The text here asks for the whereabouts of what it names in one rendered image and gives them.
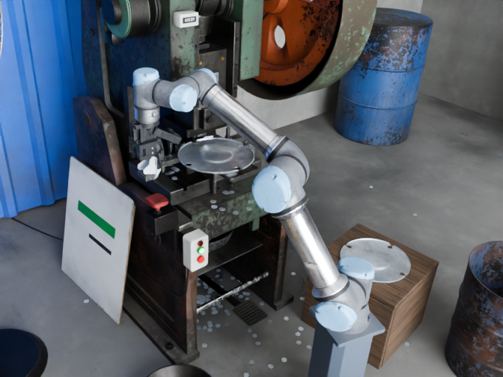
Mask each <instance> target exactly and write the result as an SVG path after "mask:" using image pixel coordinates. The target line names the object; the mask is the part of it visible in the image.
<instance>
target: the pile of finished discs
mask: <svg viewBox="0 0 503 377"><path fill-rule="evenodd" d="M347 245H350V246H351V248H348V247H347V246H346V245H344V246H343V248H342V249H341V252H340V258H341V259H342V258H344V257H359V258H362V259H364V260H367V261H368V262H369V263H370V264H371V265H372V266H373V267H374V279H373V282H377V283H391V282H395V281H399V280H401V279H403V278H404V277H406V276H403V275H400V273H401V272H403V273H404V274H405V275H408V274H409V271H410V268H411V263H410V261H409V258H408V256H407V255H406V254H405V253H404V252H403V251H402V250H401V249H399V248H398V247H397V246H392V248H388V246H391V245H390V244H389V242H385V241H383V240H379V239H368V238H365V239H355V240H353V241H350V242H348V243H347Z"/></svg>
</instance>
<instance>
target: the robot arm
mask: <svg viewBox="0 0 503 377"><path fill-rule="evenodd" d="M132 86H133V93H134V109H135V120H134V121H131V122H130V133H131V137H128V139H129V152H130V153H131V152H135V154H136V158H137V159H139V160H140V161H142V162H140V163H139V164H138V169H139V170H143V173H144V174H151V176H152V178H153V179H156V178H157V176H158V174H159V172H160V170H161V168H162V165H163V162H164V155H163V145H162V141H161V139H160V138H163V139H165V140H168V141H170V142H171V143H173V144H180V142H181V140H182V138H181V137H180V135H179V134H177V133H176V132H173V131H169V130H167V129H164V128H162V127H160V126H158V125H159V118H160V116H159V106H163V107H166V108H172V109H174V110H175V111H184V112H188V111H191V110H192V109H193V107H194V106H195V104H196V101H197V99H198V100H199V101H200V102H201V103H202V104H204V105H205V106H206V107H207V108H208V109H209V110H211V111H212V112H213V113H214V114H215V115H217V116H218V117H219V118H220V119H222V120H223V121H224V122H225V123H226V124H227V125H229V126H230V127H231V128H232V129H233V130H235V131H236V132H237V133H238V134H240V135H241V136H242V137H243V138H244V139H246V140H247V141H248V142H249V143H250V144H251V145H253V146H254V147H255V148H256V149H258V150H259V151H260V152H261V153H262V154H264V155H265V160H266V161H267V162H268V163H269V164H268V165H267V166H266V167H265V168H263V169H262V170H261V171H260V172H259V174H258V175H257V176H256V177H255V179H254V182H253V184H252V189H251V190H252V195H253V198H254V201H255V203H256V204H257V205H258V206H259V207H260V208H261V209H264V211H266V212H270V214H271V216H272V217H273V218H278V219H279V220H280V222H281V224H282V226H283V228H284V230H285V232H286V234H287V235H288V237H289V239H290V241H291V243H292V245H293V247H294V249H295V251H296V253H297V255H298V256H299V258H300V260H301V262H302V264H303V266H304V268H305V270H306V272H307V274H308V276H309V278H310V279H311V282H312V283H313V285H314V287H313V289H312V295H313V297H314V299H315V301H316V303H317V306H316V307H315V316H316V319H317V321H318V322H319V323H320V324H321V325H322V326H324V327H325V328H328V329H330V330H332V331H339V332H341V333H345V334H358V333H361V332H363V331H364V330H365V329H366V328H367V327H368V326H369V322H370V319H371V315H370V311H369V307H368V300H369V297H370V293H371V287H372V283H373V279H374V267H373V266H372V265H371V264H370V263H369V262H368V261H367V260H364V259H362V258H359V257H344V258H342V259H340V260H339V262H338V265H337V267H336V265H335V263H334V261H333V259H332V257H331V255H330V253H329V251H328V249H327V247H326V245H325V243H324V241H323V239H322V237H321V235H320V233H319V231H318V229H317V227H316V225H315V223H314V221H313V219H312V217H311V215H310V213H309V211H308V209H307V207H306V203H307V201H308V197H307V195H306V193H305V191H304V189H303V186H304V184H305V183H306V182H307V180H308V177H309V171H310V169H309V164H308V160H307V159H306V157H305V155H304V154H303V152H302V151H301V150H300V149H299V148H298V147H297V146H296V145H295V144H294V143H293V142H292V141H291V140H290V139H289V138H288V137H286V136H280V135H279V134H277V133H276V132H275V131H274V130H272V129H271V128H270V127H269V126H267V125H266V124H265V123H264V122H263V121H262V120H260V119H259V118H258V117H257V116H255V115H254V114H253V113H251V112H250V111H249V110H248V109H247V108H246V107H245V106H244V105H242V104H241V103H240V102H238V101H237V100H236V99H234V98H233V97H232V96H231V95H230V94H229V93H228V92H226V91H225V90H224V89H223V88H221V87H220V86H219V85H218V84H216V77H215V76H214V73H213V72H212V71H211V70H208V69H205V68H203V69H199V70H195V71H193V72H192V73H190V74H189V75H187V76H184V77H183V78H181V79H178V80H177V81H175V82H169V81H166V80H162V79H159V73H158V71H157V70H155V69H153V68H140V69H137V70H135V71H134V73H133V84H132ZM131 141H132V142H133V146H134V147H132V149H130V142H131Z"/></svg>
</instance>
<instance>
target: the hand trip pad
mask: <svg viewBox="0 0 503 377"><path fill-rule="evenodd" d="M146 202H147V203H148V204H149V205H151V206H152V207H153V208H155V210H156V211H159V210H160V207H162V206H166V205H168V199H167V198H166V197H164V196H163V195H162V194H160V193H156V194H152V195H149V196H147V197H146Z"/></svg>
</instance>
